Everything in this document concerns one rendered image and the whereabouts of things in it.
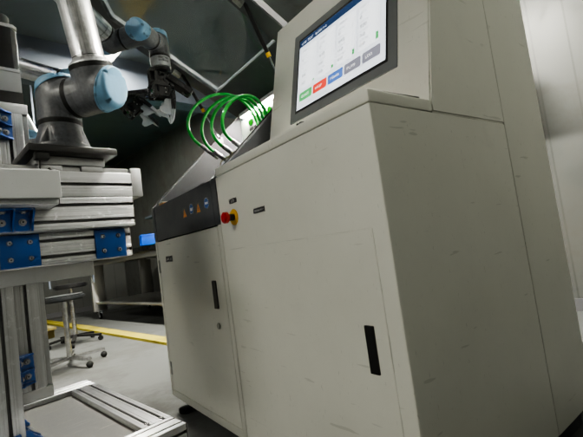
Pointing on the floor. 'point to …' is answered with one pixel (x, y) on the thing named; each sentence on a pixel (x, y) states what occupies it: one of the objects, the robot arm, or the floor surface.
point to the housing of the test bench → (538, 211)
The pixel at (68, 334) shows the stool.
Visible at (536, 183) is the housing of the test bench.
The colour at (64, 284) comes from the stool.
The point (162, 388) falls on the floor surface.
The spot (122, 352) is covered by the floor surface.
